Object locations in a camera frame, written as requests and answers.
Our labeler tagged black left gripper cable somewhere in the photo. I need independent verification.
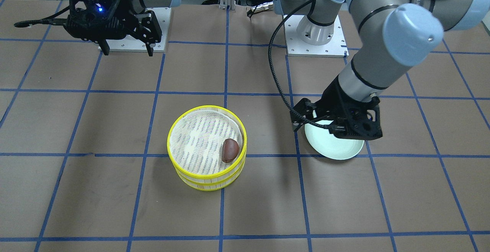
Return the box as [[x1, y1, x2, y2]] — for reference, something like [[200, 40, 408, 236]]
[[268, 0, 414, 130]]

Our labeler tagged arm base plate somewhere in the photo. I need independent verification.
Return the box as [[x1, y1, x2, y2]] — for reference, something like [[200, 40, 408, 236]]
[[107, 7, 173, 53], [284, 15, 350, 58]]

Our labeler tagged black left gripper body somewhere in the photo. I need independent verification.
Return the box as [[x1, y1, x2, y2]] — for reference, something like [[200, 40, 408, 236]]
[[290, 78, 383, 141]]

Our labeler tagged white steamer liner cloth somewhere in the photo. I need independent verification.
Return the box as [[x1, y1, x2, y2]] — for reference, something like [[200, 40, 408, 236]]
[[168, 109, 243, 175]]

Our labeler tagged yellow rimmed top steamer layer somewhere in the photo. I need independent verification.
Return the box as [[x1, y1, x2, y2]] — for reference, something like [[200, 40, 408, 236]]
[[167, 105, 247, 183]]

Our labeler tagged light green plate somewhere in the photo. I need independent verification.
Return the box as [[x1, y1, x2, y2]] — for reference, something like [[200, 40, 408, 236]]
[[304, 124, 365, 160]]

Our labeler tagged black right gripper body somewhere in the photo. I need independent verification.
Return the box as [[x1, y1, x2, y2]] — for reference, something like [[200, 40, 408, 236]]
[[63, 0, 162, 46]]

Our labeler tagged yellow rimmed bottom steamer layer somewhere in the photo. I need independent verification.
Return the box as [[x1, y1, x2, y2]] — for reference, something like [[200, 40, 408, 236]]
[[173, 156, 247, 191]]

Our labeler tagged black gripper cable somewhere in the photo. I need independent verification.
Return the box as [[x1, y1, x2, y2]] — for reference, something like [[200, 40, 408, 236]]
[[14, 15, 71, 29], [268, 0, 414, 130]]

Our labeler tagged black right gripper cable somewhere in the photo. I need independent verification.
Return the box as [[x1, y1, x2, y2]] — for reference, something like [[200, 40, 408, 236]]
[[14, 15, 71, 29]]

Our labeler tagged yellow rimmed steamer layer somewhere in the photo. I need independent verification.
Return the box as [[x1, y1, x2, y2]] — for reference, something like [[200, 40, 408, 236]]
[[167, 105, 247, 183], [173, 156, 247, 191]]

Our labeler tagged brown bun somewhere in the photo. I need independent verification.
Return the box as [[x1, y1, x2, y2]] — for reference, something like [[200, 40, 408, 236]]
[[222, 138, 240, 163]]

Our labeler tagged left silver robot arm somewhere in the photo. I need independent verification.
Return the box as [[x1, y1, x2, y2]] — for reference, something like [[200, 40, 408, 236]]
[[269, 0, 489, 140]]

